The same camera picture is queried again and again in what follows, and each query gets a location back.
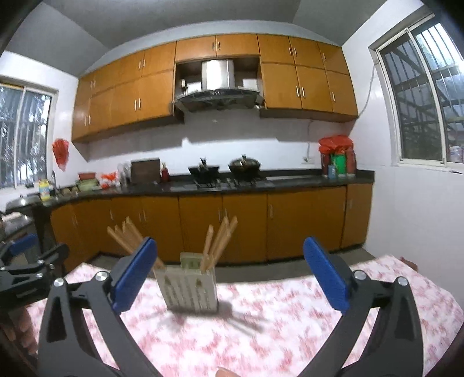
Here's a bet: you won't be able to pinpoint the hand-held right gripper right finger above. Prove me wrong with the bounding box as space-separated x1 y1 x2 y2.
298 237 425 377

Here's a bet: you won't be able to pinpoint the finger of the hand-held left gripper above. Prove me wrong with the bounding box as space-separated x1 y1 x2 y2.
0 233 40 264
0 244 70 303

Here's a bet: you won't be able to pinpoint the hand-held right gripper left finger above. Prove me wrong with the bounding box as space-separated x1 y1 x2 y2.
37 237 161 377

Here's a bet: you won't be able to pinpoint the green perforated chopstick holder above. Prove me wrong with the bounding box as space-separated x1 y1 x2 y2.
154 253 219 313

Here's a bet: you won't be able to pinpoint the person's left hand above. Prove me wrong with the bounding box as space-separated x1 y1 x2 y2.
5 304 39 358

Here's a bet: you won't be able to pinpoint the metal basin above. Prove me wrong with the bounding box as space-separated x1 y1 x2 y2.
5 194 41 213

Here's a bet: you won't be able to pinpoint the brown lower kitchen cabinets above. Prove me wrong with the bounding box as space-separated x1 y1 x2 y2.
49 183 374 264

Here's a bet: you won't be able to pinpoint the hanging red plastic bag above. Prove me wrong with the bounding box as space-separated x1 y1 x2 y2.
52 138 71 172

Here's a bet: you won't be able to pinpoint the floral pink white tablecloth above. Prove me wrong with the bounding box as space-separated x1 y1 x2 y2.
22 254 464 377

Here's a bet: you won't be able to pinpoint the black kitchen countertop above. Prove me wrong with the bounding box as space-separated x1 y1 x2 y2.
34 168 375 208

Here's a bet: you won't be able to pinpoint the brown cutting board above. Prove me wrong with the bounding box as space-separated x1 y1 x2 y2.
130 158 162 185

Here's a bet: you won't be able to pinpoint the small barred window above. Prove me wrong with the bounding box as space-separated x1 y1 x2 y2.
0 75 59 190

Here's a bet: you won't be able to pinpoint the green box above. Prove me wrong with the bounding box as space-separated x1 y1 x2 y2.
328 154 347 178

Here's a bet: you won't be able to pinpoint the red plastic bag on containers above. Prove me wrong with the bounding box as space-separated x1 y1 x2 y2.
318 135 354 155

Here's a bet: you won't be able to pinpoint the gas stove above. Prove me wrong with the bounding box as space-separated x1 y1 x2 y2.
184 176 275 189

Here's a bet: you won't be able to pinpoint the black wok with lid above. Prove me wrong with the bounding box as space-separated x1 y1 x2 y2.
228 155 262 180

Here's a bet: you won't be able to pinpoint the steel range hood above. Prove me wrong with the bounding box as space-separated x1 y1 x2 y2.
172 59 265 111

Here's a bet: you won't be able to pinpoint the black wok with handle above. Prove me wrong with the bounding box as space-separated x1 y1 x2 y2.
188 157 221 182

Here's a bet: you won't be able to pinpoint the white wall cable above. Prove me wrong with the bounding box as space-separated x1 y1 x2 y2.
357 62 377 119

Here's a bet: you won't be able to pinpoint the barred window with white frame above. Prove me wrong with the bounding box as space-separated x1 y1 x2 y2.
368 14 464 167

